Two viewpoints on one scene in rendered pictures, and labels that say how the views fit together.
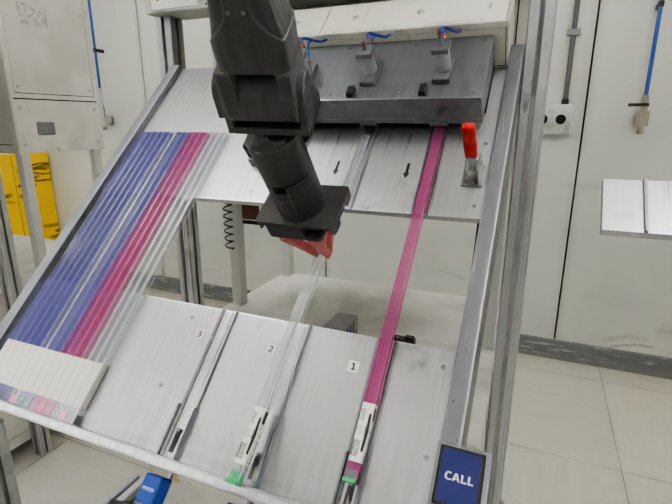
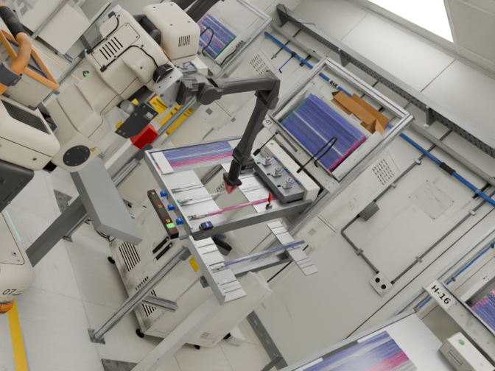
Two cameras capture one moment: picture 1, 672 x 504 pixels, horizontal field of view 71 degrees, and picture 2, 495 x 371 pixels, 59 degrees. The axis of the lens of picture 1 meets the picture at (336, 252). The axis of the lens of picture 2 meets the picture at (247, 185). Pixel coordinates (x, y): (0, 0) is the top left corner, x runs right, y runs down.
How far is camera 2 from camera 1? 1.75 m
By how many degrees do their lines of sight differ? 19
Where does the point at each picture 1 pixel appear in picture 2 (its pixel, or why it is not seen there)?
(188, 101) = not seen: hidden behind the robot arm
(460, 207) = (258, 209)
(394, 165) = (260, 194)
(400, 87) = (276, 182)
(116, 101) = (243, 115)
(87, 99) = (229, 113)
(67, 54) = (238, 98)
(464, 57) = (294, 188)
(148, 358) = (181, 178)
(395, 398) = (211, 217)
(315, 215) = (232, 180)
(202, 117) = not seen: hidden behind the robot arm
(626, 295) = not seen: outside the picture
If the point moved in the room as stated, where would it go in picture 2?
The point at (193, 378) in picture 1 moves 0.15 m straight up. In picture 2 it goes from (185, 187) to (205, 167)
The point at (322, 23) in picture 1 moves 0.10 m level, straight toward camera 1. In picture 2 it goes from (283, 157) to (279, 154)
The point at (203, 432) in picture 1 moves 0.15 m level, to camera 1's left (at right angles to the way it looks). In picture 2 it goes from (178, 194) to (161, 174)
